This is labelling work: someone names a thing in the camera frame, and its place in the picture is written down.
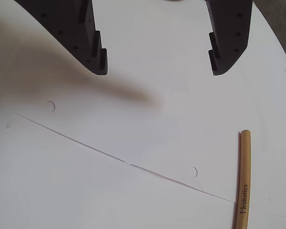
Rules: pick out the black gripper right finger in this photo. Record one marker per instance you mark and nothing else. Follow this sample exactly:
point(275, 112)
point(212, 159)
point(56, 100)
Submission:
point(231, 35)

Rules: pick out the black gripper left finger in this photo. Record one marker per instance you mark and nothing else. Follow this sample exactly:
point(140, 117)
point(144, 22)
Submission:
point(71, 31)

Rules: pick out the tan wooden pen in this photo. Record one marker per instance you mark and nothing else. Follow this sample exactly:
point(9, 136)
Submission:
point(244, 167)

